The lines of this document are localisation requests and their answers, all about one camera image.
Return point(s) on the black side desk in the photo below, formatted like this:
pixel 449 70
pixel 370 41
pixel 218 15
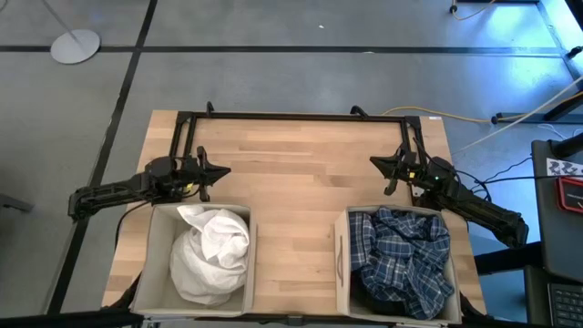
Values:
pixel 551 246

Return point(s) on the black and white marker card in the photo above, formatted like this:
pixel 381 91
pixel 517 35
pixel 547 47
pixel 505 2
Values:
pixel 565 167

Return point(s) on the grey floor foot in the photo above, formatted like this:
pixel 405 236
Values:
pixel 16 202

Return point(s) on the round grey stand base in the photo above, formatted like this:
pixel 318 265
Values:
pixel 75 45

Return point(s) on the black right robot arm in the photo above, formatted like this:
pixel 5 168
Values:
pixel 483 212

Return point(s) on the blue plaid shirt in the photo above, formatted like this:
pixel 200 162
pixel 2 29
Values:
pixel 401 259

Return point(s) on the black metal table frame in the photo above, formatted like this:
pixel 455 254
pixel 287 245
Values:
pixel 296 116

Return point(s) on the white garment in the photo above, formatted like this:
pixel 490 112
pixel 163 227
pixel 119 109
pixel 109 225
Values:
pixel 209 255

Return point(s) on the black camera rig bar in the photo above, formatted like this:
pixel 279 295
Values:
pixel 68 318

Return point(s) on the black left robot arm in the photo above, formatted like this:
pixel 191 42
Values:
pixel 114 191

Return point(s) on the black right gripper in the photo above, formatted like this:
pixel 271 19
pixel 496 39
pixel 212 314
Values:
pixel 416 169

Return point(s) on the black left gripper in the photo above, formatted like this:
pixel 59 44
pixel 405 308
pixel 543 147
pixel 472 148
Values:
pixel 191 173

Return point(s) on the black keyboard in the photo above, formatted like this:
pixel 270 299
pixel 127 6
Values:
pixel 569 305

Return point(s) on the white table label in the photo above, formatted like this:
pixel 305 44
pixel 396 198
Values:
pixel 435 118

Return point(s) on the black desk base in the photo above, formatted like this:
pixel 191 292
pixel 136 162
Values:
pixel 524 117

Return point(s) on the black garment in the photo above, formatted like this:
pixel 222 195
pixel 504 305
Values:
pixel 375 303

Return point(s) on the red-framed device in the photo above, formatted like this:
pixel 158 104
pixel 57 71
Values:
pixel 571 195

